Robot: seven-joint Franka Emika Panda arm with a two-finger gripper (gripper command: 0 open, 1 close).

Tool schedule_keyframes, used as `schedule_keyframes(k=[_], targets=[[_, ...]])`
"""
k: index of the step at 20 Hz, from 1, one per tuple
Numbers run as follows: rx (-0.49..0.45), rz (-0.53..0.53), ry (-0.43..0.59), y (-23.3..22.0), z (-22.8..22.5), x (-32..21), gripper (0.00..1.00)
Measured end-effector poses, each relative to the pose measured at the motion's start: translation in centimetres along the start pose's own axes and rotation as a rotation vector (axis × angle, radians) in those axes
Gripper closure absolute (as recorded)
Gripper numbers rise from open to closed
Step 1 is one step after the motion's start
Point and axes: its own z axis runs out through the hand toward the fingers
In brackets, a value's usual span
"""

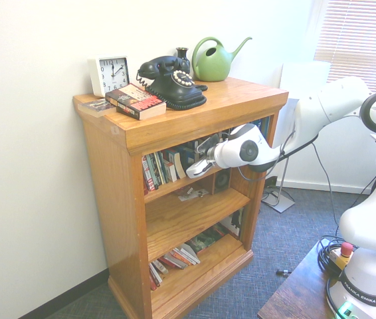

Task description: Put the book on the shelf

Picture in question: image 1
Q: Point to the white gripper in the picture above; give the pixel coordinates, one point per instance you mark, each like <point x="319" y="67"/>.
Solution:
<point x="199" y="169"/>

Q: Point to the blue and black paperback book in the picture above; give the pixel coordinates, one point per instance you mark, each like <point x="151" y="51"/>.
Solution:
<point x="188" y="155"/>

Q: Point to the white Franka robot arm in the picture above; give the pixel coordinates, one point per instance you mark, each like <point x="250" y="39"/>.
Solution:
<point x="321" y="106"/>

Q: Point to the blue books behind arm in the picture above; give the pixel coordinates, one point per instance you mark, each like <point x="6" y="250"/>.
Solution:
<point x="263" y="128"/>

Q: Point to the white-edged paperback book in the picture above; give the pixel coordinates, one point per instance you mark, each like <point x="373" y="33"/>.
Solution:
<point x="171" y="169"/>

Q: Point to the red spine book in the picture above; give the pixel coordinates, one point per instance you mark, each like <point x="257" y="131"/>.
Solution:
<point x="146" y="176"/>

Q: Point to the white and black standing book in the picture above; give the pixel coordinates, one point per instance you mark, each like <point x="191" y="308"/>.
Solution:
<point x="234" y="222"/>

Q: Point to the flat book with red edge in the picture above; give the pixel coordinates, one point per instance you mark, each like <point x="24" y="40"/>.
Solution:
<point x="208" y="241"/>

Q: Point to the white book with red print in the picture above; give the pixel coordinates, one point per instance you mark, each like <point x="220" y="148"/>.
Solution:
<point x="191" y="252"/>

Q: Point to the slanted white grey book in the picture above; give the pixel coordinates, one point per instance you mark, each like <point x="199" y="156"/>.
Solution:
<point x="183" y="256"/>

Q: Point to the brown orange book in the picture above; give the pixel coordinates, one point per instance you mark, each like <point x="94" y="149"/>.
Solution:
<point x="173" y="262"/>

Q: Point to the small white book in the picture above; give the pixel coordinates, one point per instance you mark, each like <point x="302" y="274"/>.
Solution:
<point x="162" y="266"/>

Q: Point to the thin dark paperback book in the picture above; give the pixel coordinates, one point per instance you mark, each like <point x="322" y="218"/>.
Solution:
<point x="95" y="107"/>

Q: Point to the loose papers and trinkets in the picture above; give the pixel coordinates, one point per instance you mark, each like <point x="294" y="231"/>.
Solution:
<point x="193" y="193"/>

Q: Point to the grey round speaker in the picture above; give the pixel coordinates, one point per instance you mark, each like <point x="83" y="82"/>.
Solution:
<point x="222" y="180"/>

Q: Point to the dark spine books row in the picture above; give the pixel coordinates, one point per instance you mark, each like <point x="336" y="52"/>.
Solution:
<point x="158" y="171"/>

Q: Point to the wooden oak bookshelf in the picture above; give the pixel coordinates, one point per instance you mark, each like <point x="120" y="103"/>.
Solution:
<point x="188" y="113"/>

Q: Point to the black rotary telephone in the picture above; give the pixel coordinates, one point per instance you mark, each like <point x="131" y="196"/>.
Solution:
<point x="171" y="83"/>

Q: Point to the thick paperback with red title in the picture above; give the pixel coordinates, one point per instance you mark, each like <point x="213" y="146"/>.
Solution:
<point x="138" y="101"/>

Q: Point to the green plastic watering can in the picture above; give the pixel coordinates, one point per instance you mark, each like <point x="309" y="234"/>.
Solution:
<point x="213" y="64"/>

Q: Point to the small black vase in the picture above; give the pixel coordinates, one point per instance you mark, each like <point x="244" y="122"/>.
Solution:
<point x="182" y="56"/>

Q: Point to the white square analog clock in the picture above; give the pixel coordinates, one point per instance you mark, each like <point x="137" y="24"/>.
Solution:
<point x="111" y="74"/>

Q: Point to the small black metal floor object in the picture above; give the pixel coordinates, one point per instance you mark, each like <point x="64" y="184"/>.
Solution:
<point x="282" y="272"/>

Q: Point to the white panel on metal stand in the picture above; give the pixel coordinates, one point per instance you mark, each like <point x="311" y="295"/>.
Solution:
<point x="302" y="79"/>

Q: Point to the red emergency stop button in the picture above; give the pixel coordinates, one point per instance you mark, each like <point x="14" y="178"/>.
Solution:
<point x="343" y="254"/>

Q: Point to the window blinds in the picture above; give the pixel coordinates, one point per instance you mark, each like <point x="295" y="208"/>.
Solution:
<point x="360" y="40"/>

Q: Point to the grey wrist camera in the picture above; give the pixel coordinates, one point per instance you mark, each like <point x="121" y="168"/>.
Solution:
<point x="209" y="143"/>

